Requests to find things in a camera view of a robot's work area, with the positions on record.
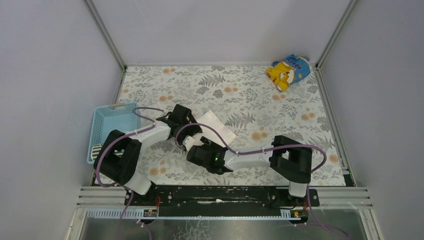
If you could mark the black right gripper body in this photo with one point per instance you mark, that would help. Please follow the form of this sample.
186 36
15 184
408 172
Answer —
205 143

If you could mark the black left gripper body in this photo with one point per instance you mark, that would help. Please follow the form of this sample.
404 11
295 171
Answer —
169 120

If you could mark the white fluffy towel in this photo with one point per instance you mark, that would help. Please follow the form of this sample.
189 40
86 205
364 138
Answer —
211 120

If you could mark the green white striped towel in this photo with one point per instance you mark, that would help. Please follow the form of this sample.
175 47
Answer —
95 150

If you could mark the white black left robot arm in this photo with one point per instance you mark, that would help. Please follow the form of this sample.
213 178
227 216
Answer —
118 157

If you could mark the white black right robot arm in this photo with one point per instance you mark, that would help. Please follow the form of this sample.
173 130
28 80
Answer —
294 164

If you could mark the light blue plastic basket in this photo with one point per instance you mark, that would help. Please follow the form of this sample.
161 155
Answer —
108 118

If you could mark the floral patterned table mat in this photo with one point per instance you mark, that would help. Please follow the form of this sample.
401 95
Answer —
244 99

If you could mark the blue yellow cartoon towel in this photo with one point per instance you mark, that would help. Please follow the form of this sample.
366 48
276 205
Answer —
292 69

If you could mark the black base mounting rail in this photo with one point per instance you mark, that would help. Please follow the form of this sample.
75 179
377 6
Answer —
216 198

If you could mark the white slotted cable duct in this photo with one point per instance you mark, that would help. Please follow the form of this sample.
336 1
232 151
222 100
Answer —
180 214

